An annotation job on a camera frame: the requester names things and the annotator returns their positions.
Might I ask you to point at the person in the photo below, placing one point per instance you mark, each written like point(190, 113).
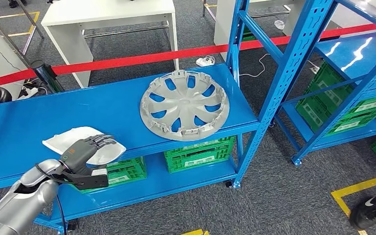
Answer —
point(368, 211)

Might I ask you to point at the yellow floor tape square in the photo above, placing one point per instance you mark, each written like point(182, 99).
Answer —
point(194, 232)
point(363, 185)

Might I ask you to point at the black barrier stanchion post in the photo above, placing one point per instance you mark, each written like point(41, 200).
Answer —
point(45, 76)

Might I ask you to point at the clear plastic wrapper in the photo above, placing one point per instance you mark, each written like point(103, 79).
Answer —
point(279, 25)

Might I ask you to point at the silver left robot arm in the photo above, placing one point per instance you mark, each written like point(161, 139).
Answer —
point(19, 204)

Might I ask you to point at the white power strip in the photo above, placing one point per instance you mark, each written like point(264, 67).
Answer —
point(28, 93)

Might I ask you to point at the red barrier belt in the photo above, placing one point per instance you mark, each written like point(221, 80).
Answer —
point(142, 59)

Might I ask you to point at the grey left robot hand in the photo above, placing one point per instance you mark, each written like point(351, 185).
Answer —
point(77, 154)

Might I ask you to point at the white plastic shell part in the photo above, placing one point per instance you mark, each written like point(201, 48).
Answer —
point(68, 138)

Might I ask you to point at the grey plastic wheel hubcap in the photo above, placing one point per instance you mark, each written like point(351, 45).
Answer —
point(186, 107)

